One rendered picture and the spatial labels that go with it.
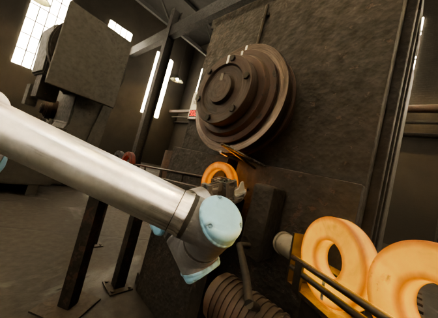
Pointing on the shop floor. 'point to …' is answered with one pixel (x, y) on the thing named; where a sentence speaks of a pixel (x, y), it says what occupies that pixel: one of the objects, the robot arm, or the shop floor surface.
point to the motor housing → (236, 300)
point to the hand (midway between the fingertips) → (243, 191)
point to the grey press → (79, 73)
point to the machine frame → (308, 126)
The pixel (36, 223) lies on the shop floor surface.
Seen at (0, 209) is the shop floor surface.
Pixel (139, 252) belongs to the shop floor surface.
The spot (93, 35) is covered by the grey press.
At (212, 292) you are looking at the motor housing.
